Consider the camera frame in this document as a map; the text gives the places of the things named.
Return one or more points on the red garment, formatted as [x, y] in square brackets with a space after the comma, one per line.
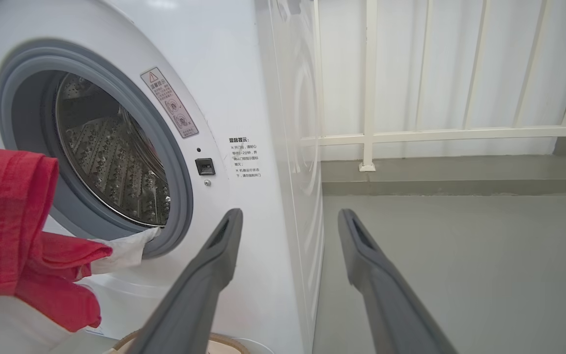
[3, 221]

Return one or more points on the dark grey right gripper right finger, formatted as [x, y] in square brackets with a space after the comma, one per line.
[391, 309]

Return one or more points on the white front-load washing machine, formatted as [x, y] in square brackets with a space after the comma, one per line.
[243, 73]

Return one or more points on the grey warning sticker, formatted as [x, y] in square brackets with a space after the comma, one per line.
[169, 102]

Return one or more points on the white metal railing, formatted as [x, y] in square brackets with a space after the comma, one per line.
[369, 98]

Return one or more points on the cream laundry basket, brown rim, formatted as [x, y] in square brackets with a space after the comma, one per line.
[224, 344]

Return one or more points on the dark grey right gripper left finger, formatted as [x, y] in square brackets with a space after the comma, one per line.
[194, 300]

